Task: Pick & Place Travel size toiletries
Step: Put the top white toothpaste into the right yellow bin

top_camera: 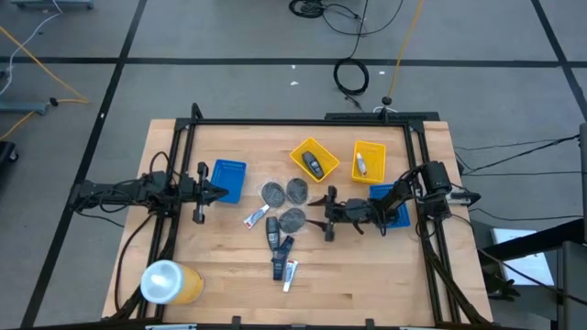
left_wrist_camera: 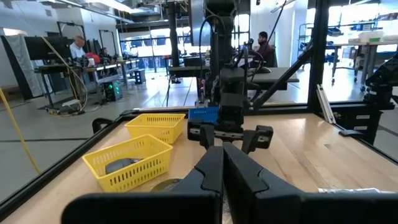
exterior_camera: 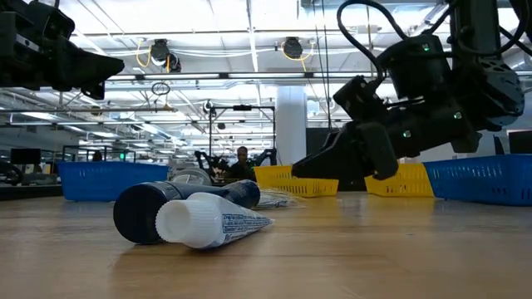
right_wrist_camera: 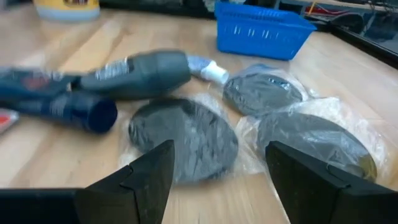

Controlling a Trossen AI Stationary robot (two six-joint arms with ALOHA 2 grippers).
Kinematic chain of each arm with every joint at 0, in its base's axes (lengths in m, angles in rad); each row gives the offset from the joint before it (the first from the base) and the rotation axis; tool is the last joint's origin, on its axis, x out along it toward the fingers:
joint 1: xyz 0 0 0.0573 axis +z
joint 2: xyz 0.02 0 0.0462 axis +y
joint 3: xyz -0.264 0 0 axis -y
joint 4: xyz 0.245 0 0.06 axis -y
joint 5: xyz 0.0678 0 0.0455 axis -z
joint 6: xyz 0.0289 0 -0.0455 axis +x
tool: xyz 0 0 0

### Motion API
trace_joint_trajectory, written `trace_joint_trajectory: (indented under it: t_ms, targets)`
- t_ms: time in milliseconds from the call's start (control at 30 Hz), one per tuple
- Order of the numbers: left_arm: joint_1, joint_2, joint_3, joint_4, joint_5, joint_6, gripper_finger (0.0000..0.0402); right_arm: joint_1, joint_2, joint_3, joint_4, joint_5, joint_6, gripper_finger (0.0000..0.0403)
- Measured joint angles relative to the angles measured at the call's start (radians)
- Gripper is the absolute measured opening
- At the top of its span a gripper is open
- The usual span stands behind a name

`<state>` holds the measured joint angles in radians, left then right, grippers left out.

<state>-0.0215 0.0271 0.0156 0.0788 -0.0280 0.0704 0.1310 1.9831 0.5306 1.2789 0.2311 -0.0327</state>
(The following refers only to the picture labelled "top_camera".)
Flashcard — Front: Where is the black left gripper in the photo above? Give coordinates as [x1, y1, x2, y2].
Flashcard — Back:
[179, 161, 229, 225]

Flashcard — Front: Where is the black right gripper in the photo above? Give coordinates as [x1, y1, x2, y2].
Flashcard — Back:
[305, 185, 373, 243]

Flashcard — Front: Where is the blue plastic basket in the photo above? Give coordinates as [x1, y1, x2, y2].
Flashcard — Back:
[209, 159, 248, 204]
[369, 182, 412, 229]

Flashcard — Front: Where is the round grey pad in plastic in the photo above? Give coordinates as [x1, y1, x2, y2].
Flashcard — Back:
[260, 181, 287, 208]
[278, 207, 307, 235]
[285, 177, 309, 206]

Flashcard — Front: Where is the yellow plastic basket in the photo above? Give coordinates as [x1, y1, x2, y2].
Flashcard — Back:
[289, 137, 341, 183]
[351, 140, 387, 185]

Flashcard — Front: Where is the dark blue toiletry tube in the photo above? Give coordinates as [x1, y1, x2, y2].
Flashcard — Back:
[271, 235, 295, 281]

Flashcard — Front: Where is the yellow canister with white lid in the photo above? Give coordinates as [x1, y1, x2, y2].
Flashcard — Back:
[139, 258, 205, 306]

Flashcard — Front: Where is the white paper sheet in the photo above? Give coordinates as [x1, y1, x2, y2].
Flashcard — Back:
[490, 227, 556, 288]

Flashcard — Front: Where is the black caster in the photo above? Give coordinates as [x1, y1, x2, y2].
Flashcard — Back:
[0, 140, 19, 164]

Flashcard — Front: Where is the grey stand base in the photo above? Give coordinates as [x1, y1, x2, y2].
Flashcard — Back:
[11, 0, 95, 11]
[0, 99, 50, 116]

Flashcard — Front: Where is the dark grey desk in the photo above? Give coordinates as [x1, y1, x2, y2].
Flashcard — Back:
[476, 218, 587, 330]

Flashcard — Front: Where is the black table frame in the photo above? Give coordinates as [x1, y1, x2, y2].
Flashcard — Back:
[100, 103, 494, 330]

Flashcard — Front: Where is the black coiled cable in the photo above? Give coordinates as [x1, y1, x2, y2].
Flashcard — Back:
[333, 0, 371, 109]
[288, 0, 405, 37]

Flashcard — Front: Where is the orange hanging cable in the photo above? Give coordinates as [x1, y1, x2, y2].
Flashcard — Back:
[382, 0, 426, 105]

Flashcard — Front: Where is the black floor cable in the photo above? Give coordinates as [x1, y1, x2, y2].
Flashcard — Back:
[467, 206, 584, 224]
[453, 134, 581, 176]

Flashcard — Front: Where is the yellow floor cable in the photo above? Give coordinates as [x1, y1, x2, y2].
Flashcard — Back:
[0, 25, 91, 141]

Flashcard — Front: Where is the white floor cable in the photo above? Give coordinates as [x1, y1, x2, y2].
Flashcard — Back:
[0, 0, 63, 97]

